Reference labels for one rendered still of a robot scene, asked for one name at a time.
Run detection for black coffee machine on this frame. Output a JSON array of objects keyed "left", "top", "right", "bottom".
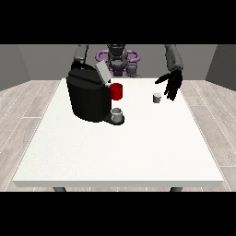
[{"left": 65, "top": 66, "right": 125, "bottom": 126}]

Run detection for pale grey machine lid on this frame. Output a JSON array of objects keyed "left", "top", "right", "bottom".
[{"left": 95, "top": 60, "right": 112, "bottom": 84}]

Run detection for small grey cup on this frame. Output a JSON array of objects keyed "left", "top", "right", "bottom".
[{"left": 111, "top": 107, "right": 124, "bottom": 123}]

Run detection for red pod holder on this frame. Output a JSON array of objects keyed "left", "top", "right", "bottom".
[{"left": 110, "top": 82, "right": 124, "bottom": 101}]

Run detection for small grey coffee pod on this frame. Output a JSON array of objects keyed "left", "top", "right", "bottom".
[{"left": 152, "top": 92, "right": 162, "bottom": 104}]

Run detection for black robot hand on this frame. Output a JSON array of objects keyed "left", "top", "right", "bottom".
[
  {"left": 154, "top": 69, "right": 184, "bottom": 102},
  {"left": 70, "top": 60, "right": 92, "bottom": 71}
]

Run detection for grey robot trunk purple rings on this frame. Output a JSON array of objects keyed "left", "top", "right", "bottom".
[{"left": 95, "top": 44, "right": 143, "bottom": 79}]

